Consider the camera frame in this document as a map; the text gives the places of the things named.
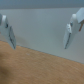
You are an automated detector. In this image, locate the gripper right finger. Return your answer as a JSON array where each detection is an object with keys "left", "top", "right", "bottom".
[{"left": 63, "top": 7, "right": 84, "bottom": 50}]

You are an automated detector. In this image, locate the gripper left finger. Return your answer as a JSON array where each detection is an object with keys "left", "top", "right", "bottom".
[{"left": 0, "top": 13, "right": 17, "bottom": 50}]

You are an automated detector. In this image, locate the white cabinet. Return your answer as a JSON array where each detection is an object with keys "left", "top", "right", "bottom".
[{"left": 0, "top": 7, "right": 84, "bottom": 65}]

